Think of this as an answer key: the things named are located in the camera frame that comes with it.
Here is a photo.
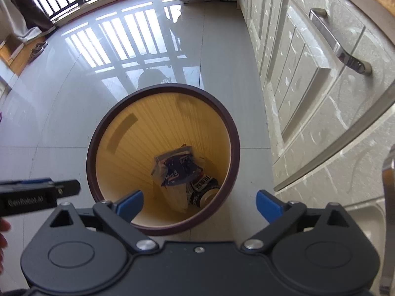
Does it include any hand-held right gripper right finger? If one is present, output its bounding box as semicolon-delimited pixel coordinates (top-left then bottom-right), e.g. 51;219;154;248
241;190;353;254

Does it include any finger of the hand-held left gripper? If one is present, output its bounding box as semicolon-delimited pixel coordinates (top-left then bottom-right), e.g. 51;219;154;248
0;177;81;198

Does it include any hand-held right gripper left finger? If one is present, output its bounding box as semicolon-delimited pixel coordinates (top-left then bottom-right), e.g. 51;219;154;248
49;190;158;254

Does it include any blue wrapper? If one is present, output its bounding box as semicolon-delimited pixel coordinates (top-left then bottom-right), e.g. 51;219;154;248
151;144;205;187

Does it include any crushed blue drink can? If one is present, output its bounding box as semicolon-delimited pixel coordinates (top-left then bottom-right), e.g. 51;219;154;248
188;175;221;208

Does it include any yellow bin with brown rim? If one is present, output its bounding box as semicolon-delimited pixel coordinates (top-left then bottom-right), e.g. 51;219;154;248
86;83;240;237

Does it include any person's left hand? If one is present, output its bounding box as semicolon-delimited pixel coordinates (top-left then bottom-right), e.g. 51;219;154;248
0;218;12;267

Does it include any cream cabinet bench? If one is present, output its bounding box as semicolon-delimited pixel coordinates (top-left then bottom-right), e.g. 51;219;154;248
237;0;395;296

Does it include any pair of sandals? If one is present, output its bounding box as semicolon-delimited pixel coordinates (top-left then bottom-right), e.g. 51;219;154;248
27;39;49;63

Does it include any wooden floor platform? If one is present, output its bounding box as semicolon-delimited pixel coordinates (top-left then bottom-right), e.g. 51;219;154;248
0;33;26;76

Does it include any dark brown curtain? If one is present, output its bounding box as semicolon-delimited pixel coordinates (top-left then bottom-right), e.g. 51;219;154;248
0;0;57;43

